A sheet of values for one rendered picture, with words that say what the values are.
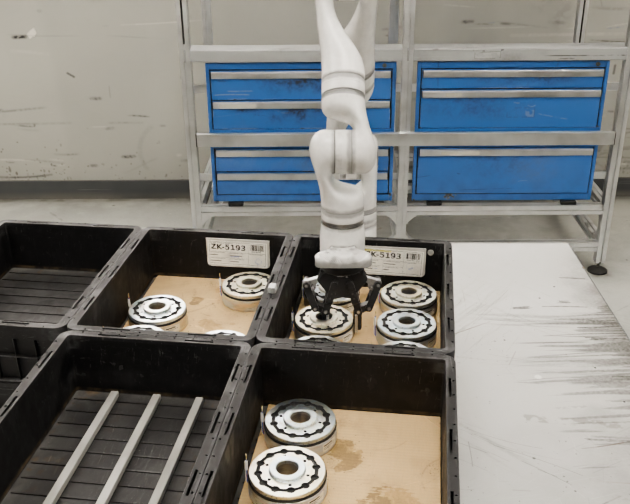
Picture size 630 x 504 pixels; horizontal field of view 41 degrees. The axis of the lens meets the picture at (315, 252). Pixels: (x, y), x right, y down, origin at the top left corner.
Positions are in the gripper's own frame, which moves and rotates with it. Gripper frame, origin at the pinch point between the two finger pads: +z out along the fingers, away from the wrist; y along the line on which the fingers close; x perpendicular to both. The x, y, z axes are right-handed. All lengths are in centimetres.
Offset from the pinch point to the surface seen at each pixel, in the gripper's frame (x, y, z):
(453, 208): -186, -50, 56
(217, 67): -188, 42, -1
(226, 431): 38.6, 15.9, -6.3
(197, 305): -10.4, 26.7, 2.2
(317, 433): 31.5, 4.2, -0.5
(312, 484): 42.4, 4.8, -0.9
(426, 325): 2.2, -14.4, -0.6
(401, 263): -16.6, -11.7, -3.2
